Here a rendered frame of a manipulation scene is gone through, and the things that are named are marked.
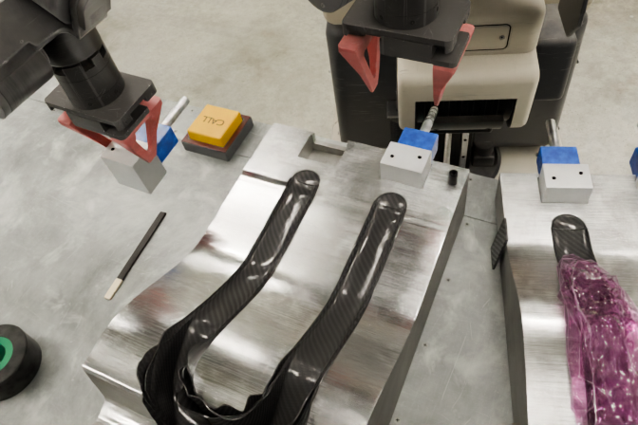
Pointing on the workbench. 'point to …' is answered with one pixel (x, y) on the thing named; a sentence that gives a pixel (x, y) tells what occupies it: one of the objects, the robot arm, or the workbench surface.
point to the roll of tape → (17, 360)
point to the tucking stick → (135, 256)
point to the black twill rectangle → (499, 243)
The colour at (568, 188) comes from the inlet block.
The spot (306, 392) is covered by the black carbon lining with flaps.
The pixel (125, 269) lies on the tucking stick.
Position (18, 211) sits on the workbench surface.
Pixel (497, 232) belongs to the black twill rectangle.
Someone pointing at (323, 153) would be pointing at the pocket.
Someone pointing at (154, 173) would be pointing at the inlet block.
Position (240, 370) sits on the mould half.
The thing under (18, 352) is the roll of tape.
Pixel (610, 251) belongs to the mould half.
